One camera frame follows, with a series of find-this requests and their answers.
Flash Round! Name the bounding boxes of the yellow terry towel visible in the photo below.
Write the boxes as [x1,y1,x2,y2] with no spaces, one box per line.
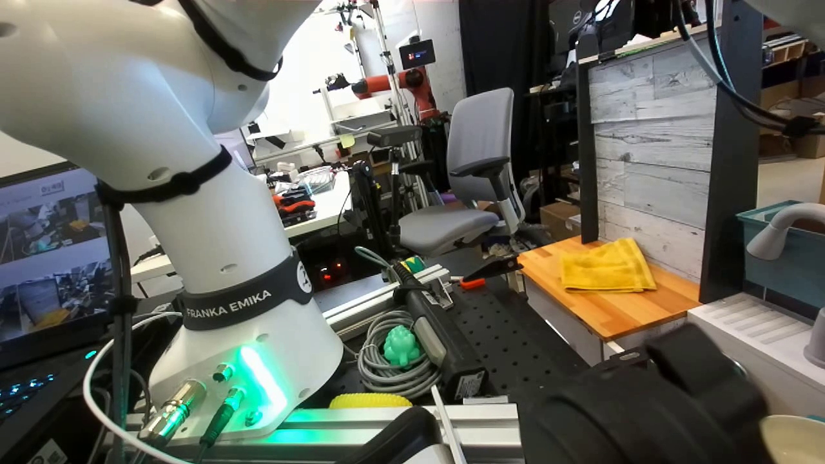
[556,236,661,294]

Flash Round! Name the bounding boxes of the black box red lights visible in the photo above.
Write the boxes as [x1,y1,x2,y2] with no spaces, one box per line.
[293,230,382,294]

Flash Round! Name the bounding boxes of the white desk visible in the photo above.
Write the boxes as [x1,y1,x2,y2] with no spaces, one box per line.
[247,125,355,243]

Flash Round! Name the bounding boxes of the green stop button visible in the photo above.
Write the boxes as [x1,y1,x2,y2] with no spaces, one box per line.
[382,321,425,370]

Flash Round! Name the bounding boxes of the grey office chair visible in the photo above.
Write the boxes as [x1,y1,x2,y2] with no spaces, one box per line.
[394,84,529,256]

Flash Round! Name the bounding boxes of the black perforated breadboard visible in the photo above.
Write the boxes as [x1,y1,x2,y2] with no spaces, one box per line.
[403,274,595,406]

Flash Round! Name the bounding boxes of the red background robot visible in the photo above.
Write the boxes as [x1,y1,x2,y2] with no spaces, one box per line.
[349,33,449,124]

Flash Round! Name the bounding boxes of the yellow flat object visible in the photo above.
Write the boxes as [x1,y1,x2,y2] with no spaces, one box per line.
[328,392,416,413]

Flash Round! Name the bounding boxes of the grey toy faucet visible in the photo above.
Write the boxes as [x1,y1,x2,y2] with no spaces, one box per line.
[746,201,825,370]

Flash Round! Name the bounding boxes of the black laptop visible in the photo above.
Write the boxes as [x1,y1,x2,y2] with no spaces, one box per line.
[0,161,132,464]

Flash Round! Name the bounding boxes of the large teal bin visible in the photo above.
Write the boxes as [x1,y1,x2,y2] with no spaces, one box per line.
[734,199,825,311]

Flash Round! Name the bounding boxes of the cardboard box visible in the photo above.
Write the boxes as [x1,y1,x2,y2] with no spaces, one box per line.
[758,79,825,159]

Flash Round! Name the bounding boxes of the white teal bowl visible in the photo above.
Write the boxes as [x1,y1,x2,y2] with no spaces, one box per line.
[758,413,825,464]

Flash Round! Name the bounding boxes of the orange handled black clamp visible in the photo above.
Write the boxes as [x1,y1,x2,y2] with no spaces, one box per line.
[390,256,489,311]

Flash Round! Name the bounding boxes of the grey coiled cable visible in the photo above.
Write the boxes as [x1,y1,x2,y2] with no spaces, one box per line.
[353,306,446,399]

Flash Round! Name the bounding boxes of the silver aluminium rail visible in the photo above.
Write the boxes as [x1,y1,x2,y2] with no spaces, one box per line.
[101,401,527,454]

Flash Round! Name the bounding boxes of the black camera housing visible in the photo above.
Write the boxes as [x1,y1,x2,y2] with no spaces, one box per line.
[518,321,772,464]

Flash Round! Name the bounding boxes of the black kitchen frame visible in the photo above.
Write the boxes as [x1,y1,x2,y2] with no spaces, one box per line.
[574,0,768,303]

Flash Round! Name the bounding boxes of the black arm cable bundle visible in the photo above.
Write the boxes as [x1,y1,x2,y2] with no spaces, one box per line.
[672,0,822,138]

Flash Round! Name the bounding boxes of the white base cable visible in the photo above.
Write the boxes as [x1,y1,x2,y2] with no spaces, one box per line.
[79,311,202,464]

